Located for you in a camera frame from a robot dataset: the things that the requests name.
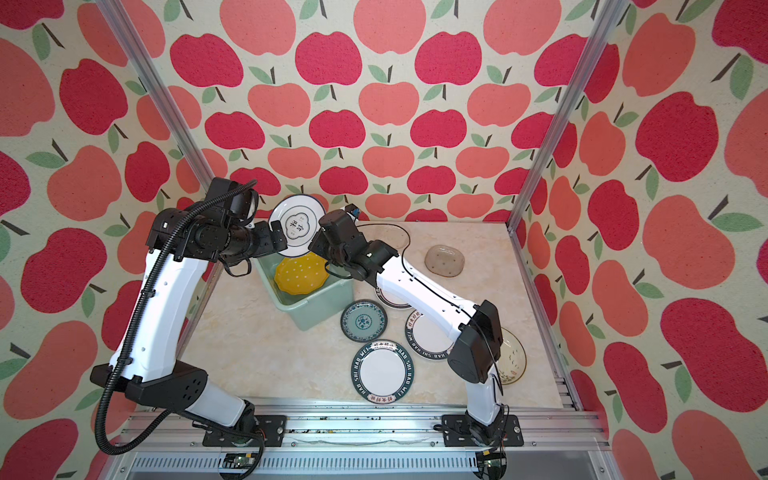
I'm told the white plate with black emblem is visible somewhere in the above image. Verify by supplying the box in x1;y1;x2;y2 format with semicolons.
269;194;326;258

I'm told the yellow dotted plate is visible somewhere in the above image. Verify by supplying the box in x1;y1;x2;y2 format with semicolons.
274;253;330;296

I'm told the green red rimmed white plate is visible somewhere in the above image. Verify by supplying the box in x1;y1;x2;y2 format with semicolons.
375;288;412;310

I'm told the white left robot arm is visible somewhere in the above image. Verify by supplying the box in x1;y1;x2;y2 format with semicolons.
91;178;287;445

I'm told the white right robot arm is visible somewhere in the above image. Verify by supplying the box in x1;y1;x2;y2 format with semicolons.
309;205;507;447

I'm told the mint green plastic bin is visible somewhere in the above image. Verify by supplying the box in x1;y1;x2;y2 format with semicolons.
256;254;354;331

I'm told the blue green patterned plate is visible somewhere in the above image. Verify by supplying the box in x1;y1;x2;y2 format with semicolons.
340;299;388;343

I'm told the smoky glass dotted plate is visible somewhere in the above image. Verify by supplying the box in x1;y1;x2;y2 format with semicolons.
424;245;466;278

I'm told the dark green lettered rim plate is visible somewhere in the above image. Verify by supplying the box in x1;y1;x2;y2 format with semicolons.
350;340;415;405

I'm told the cream plate with grass motif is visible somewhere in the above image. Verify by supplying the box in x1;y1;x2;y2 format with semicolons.
497;328;527;386

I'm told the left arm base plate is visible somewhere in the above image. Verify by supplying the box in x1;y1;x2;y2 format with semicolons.
202;414;287;448

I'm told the left aluminium corner post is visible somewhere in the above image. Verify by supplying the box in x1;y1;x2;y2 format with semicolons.
96;1;214;192

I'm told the aluminium corner post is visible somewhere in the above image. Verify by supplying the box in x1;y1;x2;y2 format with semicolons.
96;1;214;192
506;0;631;232

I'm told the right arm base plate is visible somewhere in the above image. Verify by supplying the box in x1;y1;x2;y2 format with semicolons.
433;412;525;448

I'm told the black corrugated cable conduit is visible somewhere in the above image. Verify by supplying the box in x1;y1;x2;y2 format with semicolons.
94;179;259;456

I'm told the right aluminium corner post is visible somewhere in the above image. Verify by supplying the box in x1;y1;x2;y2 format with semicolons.
506;0;631;232

